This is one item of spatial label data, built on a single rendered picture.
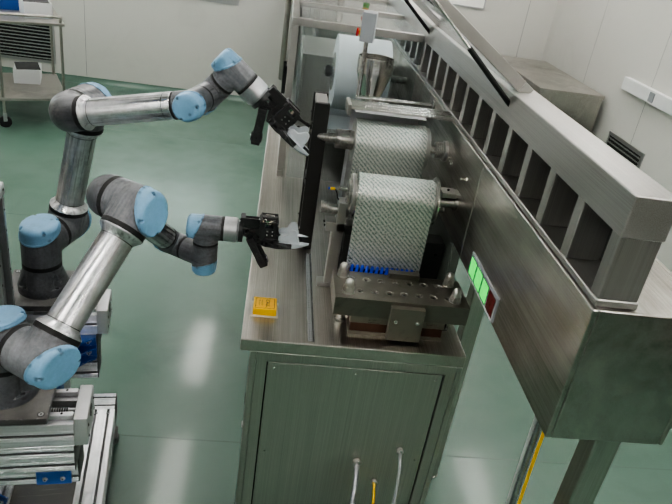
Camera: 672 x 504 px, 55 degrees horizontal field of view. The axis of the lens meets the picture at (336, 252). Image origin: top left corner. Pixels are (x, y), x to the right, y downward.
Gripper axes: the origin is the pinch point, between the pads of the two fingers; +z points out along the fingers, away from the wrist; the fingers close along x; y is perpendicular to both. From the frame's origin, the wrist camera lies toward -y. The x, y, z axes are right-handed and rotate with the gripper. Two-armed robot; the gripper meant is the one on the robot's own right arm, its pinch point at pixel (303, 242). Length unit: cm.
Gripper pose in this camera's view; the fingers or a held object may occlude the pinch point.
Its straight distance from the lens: 197.7
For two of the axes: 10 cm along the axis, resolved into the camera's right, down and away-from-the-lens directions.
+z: 9.9, 1.0, 1.1
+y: 1.4, -8.8, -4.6
